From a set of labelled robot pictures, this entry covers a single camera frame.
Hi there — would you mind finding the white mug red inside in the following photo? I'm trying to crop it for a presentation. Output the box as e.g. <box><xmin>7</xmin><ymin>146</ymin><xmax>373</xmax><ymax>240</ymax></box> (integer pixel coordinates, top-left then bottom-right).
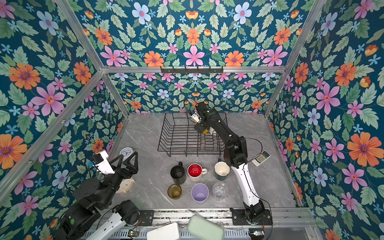
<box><xmin>188</xmin><ymin>164</ymin><xmax>208</xmax><ymax>183</ymax></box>

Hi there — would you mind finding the white rectangular box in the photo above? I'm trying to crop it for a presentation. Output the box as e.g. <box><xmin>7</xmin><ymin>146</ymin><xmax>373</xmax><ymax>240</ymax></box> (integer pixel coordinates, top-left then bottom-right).
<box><xmin>147</xmin><ymin>223</ymin><xmax>181</xmax><ymax>240</ymax></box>

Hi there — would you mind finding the pale green rectangular box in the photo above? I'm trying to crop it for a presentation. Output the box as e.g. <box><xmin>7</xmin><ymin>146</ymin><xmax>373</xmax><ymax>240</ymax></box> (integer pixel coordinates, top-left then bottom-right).
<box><xmin>187</xmin><ymin>215</ymin><xmax>225</xmax><ymax>240</ymax></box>

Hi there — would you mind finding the lilac plastic cup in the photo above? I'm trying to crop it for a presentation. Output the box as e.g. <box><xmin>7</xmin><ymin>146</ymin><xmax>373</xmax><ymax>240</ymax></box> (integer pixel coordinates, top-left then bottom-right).
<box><xmin>191</xmin><ymin>183</ymin><xmax>210</xmax><ymax>205</ymax></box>

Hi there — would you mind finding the white ceramic mug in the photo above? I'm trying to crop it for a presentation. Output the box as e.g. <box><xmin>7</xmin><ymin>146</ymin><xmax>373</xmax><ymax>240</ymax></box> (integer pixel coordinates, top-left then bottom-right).
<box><xmin>209</xmin><ymin>127</ymin><xmax>217</xmax><ymax>135</ymax></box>

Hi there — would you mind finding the beige alarm clock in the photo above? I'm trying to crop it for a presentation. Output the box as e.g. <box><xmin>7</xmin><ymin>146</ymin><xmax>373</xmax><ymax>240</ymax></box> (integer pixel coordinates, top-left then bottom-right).
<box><xmin>116</xmin><ymin>178</ymin><xmax>136</xmax><ymax>195</ymax></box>

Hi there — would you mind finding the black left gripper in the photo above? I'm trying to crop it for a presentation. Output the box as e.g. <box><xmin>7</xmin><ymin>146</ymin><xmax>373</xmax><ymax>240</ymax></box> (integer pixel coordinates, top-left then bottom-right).
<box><xmin>98</xmin><ymin>151</ymin><xmax>139</xmax><ymax>211</ymax></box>

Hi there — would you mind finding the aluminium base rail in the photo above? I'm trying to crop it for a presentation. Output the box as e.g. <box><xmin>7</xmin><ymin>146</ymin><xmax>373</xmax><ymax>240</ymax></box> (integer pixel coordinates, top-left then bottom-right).
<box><xmin>140</xmin><ymin>208</ymin><xmax>317</xmax><ymax>228</ymax></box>

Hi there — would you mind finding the clear glass tumbler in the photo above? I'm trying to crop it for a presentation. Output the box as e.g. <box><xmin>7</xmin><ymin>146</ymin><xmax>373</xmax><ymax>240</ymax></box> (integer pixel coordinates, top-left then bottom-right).
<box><xmin>213</xmin><ymin>182</ymin><xmax>228</xmax><ymax>199</ymax></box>

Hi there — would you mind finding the black wall hook rail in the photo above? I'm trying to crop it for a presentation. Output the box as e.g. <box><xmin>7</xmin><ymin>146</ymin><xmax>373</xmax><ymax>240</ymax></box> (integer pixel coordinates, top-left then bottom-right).
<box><xmin>160</xmin><ymin>67</ymin><xmax>224</xmax><ymax>74</ymax></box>

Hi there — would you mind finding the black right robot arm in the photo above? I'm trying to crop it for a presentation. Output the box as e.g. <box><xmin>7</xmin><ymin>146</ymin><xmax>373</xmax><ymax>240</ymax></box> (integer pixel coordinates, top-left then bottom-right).
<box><xmin>192</xmin><ymin>102</ymin><xmax>267</xmax><ymax>225</ymax></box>

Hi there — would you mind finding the black wire dish rack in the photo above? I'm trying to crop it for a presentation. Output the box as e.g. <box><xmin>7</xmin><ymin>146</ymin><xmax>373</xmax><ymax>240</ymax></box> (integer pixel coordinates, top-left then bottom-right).
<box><xmin>158</xmin><ymin>113</ymin><xmax>225</xmax><ymax>157</ymax></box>

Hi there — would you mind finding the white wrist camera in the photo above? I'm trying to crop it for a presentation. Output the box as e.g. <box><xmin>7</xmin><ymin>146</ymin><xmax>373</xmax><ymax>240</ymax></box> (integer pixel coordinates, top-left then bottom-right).
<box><xmin>88</xmin><ymin>150</ymin><xmax>115</xmax><ymax>175</ymax></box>
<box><xmin>190</xmin><ymin>112</ymin><xmax>201</xmax><ymax>123</ymax></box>

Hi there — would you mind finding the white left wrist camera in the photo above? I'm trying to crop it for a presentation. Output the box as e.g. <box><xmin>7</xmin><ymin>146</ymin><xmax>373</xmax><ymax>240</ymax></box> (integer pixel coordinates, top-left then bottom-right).
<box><xmin>88</xmin><ymin>150</ymin><xmax>115</xmax><ymax>175</ymax></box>

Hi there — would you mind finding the olive green glass tumbler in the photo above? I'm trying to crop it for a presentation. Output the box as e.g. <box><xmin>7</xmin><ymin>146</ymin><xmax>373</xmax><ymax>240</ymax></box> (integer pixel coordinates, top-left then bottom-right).
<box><xmin>167</xmin><ymin>184</ymin><xmax>182</xmax><ymax>200</ymax></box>

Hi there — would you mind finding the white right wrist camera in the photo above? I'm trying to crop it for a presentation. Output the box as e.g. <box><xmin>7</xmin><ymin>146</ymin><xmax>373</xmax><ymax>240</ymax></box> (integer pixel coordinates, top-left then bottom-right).
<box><xmin>190</xmin><ymin>112</ymin><xmax>201</xmax><ymax>123</ymax></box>

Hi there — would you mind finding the small white round timer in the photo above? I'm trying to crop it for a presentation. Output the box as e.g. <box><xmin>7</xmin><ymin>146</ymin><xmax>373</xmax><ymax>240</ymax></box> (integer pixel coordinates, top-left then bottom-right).
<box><xmin>119</xmin><ymin>147</ymin><xmax>134</xmax><ymax>160</ymax></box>

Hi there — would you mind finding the dark green mug cream inside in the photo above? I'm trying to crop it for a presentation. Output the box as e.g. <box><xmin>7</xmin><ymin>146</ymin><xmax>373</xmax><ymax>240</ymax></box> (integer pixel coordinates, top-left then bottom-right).
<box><xmin>214</xmin><ymin>158</ymin><xmax>231</xmax><ymax>181</ymax></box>

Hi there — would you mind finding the black mug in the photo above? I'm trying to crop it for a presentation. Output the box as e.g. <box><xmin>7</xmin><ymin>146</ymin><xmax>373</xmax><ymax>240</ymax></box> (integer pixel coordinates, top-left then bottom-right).
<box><xmin>170</xmin><ymin>162</ymin><xmax>187</xmax><ymax>185</ymax></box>

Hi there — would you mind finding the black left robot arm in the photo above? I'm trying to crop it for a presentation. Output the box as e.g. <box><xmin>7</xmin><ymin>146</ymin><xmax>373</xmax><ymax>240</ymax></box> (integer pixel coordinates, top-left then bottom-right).
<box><xmin>55</xmin><ymin>151</ymin><xmax>139</xmax><ymax>240</ymax></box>

